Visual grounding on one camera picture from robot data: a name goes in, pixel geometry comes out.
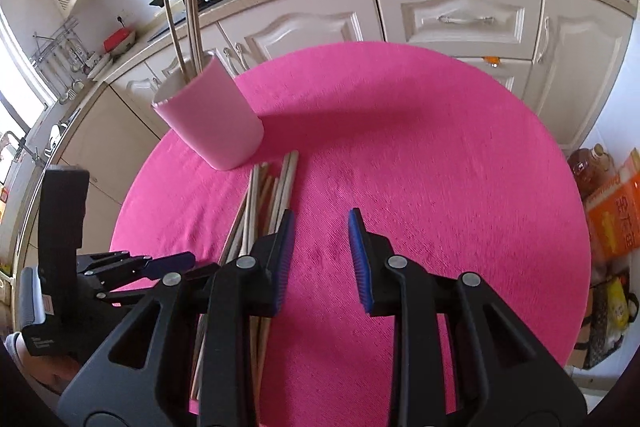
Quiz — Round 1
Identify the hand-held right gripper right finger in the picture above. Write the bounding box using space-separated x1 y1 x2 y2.
348 208 586 427

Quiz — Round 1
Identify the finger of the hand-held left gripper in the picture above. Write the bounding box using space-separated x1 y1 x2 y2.
76 250 197 281
92 280 162 308

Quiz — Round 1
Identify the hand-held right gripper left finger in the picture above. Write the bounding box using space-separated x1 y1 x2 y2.
57 209 297 427

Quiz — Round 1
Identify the bundle of wooden chopsticks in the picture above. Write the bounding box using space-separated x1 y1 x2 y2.
189 150 300 403

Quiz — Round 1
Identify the pink cup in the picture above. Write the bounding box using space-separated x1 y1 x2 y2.
151 51 264 171

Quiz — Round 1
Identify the wooden chopstick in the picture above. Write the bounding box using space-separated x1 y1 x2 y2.
183 0 200 78
162 0 190 82
189 0 205 72

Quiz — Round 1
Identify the metal faucet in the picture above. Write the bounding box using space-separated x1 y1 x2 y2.
0 129 41 164

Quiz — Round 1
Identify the pink round tablecloth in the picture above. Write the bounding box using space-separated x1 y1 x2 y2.
110 41 592 415

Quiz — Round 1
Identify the red lidded container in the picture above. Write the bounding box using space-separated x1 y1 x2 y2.
103 27 137 56

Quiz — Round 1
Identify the beige cabinet door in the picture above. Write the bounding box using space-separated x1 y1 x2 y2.
524 0 634 148
217 0 385 72

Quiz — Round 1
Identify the cooking oil bottle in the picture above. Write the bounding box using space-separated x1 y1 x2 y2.
567 144 614 204

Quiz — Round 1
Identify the orange packaged bag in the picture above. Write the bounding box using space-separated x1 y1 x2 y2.
585 147 640 264

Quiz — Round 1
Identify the beige cabinet drawer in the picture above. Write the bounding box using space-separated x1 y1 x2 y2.
374 0 544 60

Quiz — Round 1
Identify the yellow packaged bag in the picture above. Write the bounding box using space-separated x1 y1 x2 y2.
592 274 638 368

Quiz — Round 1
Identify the wire utensil rack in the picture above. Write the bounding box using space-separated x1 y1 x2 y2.
27 19 101 84

